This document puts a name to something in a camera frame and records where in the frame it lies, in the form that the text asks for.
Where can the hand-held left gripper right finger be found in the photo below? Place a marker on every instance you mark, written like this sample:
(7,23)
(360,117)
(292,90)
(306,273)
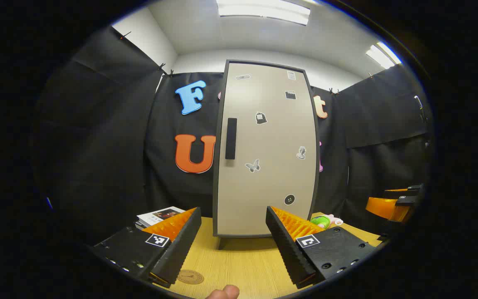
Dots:
(286,249)

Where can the grey book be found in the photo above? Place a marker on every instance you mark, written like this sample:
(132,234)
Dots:
(139,226)

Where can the round wooden coaster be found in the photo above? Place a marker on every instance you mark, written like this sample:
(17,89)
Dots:
(190,277)

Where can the large ceiling light panel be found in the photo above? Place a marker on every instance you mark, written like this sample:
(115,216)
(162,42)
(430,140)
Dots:
(264,10)

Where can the green and pink plush toy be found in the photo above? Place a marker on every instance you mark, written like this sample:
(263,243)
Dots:
(321,222)

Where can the beige cabinet door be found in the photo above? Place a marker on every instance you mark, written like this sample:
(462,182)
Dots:
(272,166)

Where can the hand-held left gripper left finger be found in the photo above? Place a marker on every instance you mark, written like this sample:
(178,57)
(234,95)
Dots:
(181,245)

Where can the white book with picture cover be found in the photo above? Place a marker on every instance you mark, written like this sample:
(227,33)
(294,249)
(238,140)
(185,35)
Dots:
(160,215)

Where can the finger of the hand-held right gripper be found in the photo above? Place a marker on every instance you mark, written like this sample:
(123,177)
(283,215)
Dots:
(382,207)
(405,189)

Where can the grey cabinet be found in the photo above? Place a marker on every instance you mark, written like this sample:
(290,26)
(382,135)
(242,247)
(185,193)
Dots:
(215,199)

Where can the small ceiling light panel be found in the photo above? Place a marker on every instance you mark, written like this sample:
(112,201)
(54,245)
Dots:
(382,55)

